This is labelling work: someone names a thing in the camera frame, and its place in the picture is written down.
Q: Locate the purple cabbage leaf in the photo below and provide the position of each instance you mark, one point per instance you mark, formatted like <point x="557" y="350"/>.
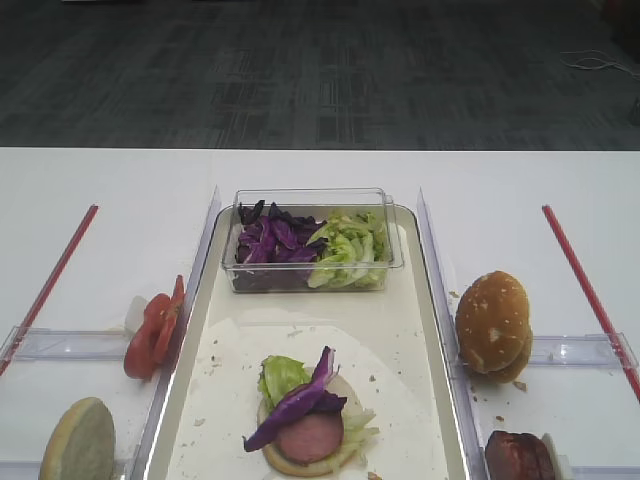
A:
<point x="307" y="398"/>

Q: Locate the green lettuce pile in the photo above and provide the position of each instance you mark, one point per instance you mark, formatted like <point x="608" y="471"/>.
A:
<point x="355" y="252"/>

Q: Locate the lettuce leaf on bun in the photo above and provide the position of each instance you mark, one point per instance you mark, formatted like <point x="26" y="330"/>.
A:
<point x="280" y="375"/>

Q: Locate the red tomato slices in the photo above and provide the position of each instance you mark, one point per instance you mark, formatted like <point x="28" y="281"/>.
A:
<point x="148" y="349"/>

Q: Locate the dark meat patties stack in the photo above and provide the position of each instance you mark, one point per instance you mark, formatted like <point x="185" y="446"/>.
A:
<point x="518" y="456"/>

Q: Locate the clear plastic salad box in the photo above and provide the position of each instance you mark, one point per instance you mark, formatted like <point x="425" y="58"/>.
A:
<point x="319" y="203"/>

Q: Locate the purple cabbage pile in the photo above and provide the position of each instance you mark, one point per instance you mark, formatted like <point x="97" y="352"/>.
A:
<point x="271" y="235"/>

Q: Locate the cream metal serving tray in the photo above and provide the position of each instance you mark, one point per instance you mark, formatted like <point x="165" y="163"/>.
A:
<point x="387" y="347"/>

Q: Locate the bottom bun on tray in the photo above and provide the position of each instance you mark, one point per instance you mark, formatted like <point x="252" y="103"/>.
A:
<point x="358" y="434"/>

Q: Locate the right long clear divider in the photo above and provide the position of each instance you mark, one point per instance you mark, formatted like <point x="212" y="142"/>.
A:
<point x="458" y="382"/>

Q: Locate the long clear divider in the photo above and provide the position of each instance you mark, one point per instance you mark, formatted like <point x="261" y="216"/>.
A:
<point x="148" y="450"/>
<point x="458" y="382"/>

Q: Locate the sesame bun tops right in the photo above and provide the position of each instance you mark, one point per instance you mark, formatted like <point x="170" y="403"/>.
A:
<point x="493" y="328"/>

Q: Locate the round pink sausage slice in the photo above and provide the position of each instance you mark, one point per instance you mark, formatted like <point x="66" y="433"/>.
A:
<point x="312" y="438"/>

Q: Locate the right red straw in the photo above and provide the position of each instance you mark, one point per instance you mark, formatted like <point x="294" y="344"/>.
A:
<point x="598" y="309"/>

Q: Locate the red straw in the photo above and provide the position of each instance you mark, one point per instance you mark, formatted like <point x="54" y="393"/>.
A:
<point x="598" y="309"/>
<point x="24" y="327"/>

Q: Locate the left red straw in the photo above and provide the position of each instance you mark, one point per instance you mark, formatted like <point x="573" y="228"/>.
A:
<point x="24" y="327"/>

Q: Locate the left long clear divider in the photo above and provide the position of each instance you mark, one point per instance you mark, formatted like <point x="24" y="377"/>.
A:
<point x="148" y="450"/>

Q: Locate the upper right clear holder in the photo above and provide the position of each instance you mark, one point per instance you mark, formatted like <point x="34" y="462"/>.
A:
<point x="592" y="351"/>

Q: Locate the clear holder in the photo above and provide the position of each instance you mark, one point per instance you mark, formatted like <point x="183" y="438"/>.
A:
<point x="592" y="351"/>
<point x="41" y="344"/>

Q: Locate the upper left clear holder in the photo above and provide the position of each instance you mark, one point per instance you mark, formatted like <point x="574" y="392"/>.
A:
<point x="41" y="344"/>

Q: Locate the upright bun half left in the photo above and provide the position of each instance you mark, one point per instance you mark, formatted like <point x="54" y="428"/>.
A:
<point x="82" y="445"/>

